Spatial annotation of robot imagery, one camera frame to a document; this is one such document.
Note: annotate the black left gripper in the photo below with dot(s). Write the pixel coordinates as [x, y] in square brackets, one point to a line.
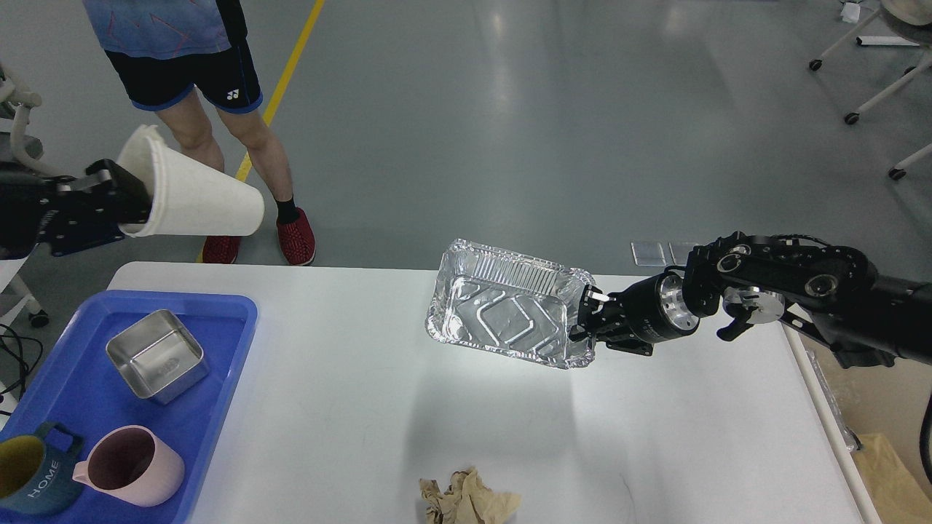
[35, 210]

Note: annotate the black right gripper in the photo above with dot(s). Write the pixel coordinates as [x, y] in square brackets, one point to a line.
[650, 312]

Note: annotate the white paper cup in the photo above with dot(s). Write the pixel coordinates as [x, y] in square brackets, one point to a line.
[186, 197]

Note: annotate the aluminium foil tray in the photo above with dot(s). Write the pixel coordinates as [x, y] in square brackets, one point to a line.
[508, 303]

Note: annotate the square stainless steel container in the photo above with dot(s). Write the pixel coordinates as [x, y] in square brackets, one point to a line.
[158, 357]

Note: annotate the brown paper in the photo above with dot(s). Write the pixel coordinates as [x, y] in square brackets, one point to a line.
[467, 499]

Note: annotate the pink plastic mug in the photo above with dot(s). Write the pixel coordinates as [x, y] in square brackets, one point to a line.
[133, 465]

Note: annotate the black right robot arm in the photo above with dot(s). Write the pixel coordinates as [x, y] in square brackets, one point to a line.
[831, 293]

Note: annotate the clear floor plate left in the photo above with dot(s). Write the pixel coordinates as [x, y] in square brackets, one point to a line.
[648, 253]

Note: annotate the clear floor plate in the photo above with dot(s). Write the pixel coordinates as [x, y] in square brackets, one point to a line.
[680, 252]
[648, 253]

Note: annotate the clear floor plate right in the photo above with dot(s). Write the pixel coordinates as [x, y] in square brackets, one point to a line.
[680, 252]

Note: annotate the white rolling stand left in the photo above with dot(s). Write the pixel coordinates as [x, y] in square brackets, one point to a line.
[17, 102]

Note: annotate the person in blue shirt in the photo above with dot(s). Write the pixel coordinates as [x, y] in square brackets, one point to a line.
[173, 55]

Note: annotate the blue home mug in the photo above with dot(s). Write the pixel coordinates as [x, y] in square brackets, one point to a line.
[37, 471]

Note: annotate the white plastic bin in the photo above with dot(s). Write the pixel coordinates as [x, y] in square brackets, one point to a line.
[873, 419]

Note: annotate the white wheeled chair base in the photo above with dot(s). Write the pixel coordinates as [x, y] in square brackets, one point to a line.
[885, 50]

